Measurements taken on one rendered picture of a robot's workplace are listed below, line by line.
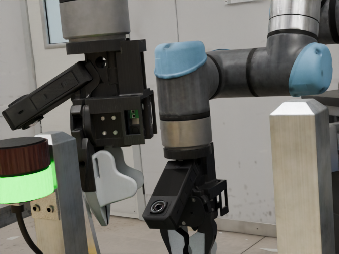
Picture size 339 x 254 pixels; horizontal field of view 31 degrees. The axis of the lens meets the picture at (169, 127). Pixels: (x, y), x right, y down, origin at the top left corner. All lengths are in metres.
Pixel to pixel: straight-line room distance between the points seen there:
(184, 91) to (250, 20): 2.61
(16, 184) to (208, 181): 0.45
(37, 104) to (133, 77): 0.11
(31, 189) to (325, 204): 0.25
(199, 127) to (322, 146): 0.42
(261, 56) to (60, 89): 0.35
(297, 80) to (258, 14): 2.55
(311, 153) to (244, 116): 3.07
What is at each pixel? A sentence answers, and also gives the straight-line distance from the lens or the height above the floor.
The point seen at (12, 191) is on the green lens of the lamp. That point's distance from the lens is 0.55.
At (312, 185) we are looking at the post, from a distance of 0.46.
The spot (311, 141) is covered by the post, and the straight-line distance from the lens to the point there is 0.45.
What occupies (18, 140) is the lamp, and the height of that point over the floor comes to 1.11.
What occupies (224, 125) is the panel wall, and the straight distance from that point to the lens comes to 3.60.
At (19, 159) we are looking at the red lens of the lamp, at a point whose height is 1.10.
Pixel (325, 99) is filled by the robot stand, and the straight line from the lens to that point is 1.31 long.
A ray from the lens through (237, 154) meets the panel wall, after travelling 3.59.
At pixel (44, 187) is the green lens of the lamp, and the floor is 1.07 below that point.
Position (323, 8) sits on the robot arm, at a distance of 1.33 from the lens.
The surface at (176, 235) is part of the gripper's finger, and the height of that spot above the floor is 0.90.
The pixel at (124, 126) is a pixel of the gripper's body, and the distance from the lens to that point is 0.65.
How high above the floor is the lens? 1.19
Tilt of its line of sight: 8 degrees down
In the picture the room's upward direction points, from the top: 5 degrees counter-clockwise
